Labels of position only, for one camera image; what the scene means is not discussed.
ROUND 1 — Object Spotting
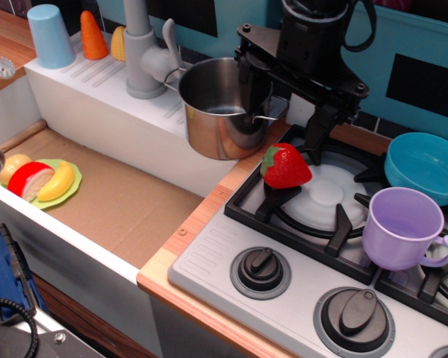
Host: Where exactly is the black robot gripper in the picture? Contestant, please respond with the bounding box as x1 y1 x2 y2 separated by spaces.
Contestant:
235 23 370 166

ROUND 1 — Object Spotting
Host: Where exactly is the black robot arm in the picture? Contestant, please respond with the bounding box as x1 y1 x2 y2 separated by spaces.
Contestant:
236 1 376 165

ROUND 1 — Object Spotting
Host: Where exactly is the red toy strawberry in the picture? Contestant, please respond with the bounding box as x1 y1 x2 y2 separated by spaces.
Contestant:
260 143 312 189

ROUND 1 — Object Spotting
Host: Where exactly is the stainless steel pot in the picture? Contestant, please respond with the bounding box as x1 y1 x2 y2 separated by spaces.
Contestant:
164 57 289 160

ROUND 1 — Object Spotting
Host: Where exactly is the black stove grate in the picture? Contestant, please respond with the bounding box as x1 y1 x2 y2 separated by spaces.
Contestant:
224 125 448 326

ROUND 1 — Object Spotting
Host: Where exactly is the teal plastic bowl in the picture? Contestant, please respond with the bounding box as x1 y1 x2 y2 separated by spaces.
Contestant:
384 132 448 206

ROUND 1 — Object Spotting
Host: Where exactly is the grey toy faucet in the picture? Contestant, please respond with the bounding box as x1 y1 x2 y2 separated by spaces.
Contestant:
124 0 184 99

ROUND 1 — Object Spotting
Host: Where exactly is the purple plastic mug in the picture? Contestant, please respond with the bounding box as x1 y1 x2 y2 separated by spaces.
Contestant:
362 187 448 271

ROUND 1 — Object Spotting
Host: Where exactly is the left black stove knob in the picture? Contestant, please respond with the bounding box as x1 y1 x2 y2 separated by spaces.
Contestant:
230 247 292 301

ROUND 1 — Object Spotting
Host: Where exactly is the black stove knob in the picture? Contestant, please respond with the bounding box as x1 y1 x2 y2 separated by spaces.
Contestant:
230 247 292 301
313 287 396 357

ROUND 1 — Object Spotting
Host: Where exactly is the yellow toy corn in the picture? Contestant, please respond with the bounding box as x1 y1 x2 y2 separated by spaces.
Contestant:
110 26 126 62

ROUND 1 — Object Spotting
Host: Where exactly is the orange toy carrot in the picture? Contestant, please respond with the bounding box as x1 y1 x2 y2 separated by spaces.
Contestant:
80 10 108 60

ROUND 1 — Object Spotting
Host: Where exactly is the right black stove knob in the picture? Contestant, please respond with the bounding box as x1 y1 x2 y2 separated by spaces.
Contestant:
313 287 396 357

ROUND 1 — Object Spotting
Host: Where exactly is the yellow toy banana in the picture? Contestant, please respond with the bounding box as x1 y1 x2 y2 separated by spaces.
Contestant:
37 161 75 201

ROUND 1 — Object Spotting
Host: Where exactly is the light blue plastic cup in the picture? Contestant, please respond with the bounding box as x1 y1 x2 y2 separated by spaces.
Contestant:
27 4 76 69

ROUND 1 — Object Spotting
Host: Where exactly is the green plastic plate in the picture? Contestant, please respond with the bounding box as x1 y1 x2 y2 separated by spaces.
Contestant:
0 154 82 209

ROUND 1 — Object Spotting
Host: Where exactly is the red toy cheese wedge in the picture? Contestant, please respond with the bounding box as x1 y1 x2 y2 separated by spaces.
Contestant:
7 161 55 202

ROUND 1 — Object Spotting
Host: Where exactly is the white slotted spoon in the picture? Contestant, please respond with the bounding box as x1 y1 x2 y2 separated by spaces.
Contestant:
0 57 16 80

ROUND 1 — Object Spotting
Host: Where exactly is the yellow toy lemon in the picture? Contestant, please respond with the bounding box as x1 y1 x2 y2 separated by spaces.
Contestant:
0 154 32 186

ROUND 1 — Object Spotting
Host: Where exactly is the blue clamp device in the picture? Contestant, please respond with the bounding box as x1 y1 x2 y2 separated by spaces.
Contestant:
0 224 49 315

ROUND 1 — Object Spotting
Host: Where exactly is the black coiled cable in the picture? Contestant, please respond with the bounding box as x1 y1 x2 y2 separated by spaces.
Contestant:
0 297 40 358

